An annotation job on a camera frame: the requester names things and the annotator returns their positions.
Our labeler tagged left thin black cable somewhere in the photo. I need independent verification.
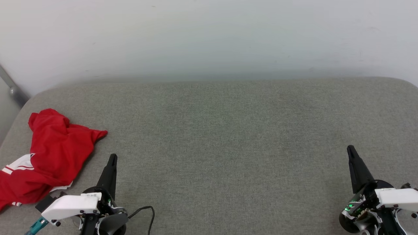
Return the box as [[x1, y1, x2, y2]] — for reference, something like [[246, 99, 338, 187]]
[[127, 206, 155, 235]]

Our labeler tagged grey metal pole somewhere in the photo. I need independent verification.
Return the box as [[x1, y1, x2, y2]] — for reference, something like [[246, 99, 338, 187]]
[[0, 65, 30, 108]]

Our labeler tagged red Bulls 23 jersey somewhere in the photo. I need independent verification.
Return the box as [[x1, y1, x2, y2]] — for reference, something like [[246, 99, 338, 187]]
[[0, 108, 108, 212]]

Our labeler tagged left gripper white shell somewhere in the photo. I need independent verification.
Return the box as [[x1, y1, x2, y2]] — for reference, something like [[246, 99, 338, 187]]
[[41, 153, 129, 235]]

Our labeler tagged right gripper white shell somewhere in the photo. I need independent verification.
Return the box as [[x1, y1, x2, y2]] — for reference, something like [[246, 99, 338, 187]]
[[339, 145, 418, 235]]

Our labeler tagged left teal plug camera cable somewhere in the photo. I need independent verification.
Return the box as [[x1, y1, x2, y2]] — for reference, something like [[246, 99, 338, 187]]
[[24, 217, 49, 235]]

